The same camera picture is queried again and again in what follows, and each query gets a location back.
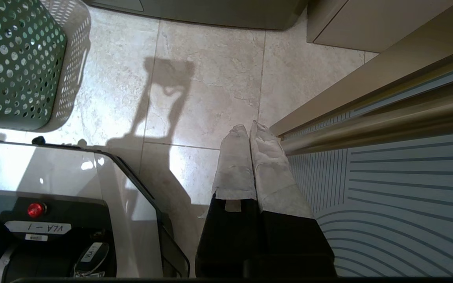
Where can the beige cabinet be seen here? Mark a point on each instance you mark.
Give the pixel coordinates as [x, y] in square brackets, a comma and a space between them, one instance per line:
[368, 21]

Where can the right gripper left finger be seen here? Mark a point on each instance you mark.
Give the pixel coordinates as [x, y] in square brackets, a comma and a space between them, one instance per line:
[232, 173]

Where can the white perforated laundry basket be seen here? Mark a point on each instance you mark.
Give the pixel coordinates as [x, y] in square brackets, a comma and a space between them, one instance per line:
[75, 55]

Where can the green perforated laundry basket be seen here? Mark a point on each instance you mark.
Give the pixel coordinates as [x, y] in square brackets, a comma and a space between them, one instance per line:
[14, 63]

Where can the metal handrail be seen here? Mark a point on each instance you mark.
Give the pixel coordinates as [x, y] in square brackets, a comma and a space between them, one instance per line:
[380, 122]

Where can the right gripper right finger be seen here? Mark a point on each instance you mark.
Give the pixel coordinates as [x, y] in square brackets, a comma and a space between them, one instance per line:
[273, 173]

